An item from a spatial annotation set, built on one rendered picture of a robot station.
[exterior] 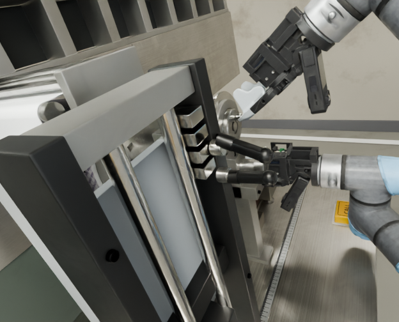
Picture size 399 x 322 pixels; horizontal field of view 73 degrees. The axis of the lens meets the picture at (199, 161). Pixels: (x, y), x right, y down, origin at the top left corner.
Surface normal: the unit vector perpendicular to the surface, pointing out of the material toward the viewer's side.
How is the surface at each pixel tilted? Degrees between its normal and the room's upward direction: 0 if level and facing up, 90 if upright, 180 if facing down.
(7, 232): 90
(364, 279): 0
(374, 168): 37
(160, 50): 90
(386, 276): 0
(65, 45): 90
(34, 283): 90
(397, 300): 0
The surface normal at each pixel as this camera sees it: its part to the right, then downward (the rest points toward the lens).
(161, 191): 0.86, 0.05
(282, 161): -0.46, 0.52
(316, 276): -0.23, -0.85
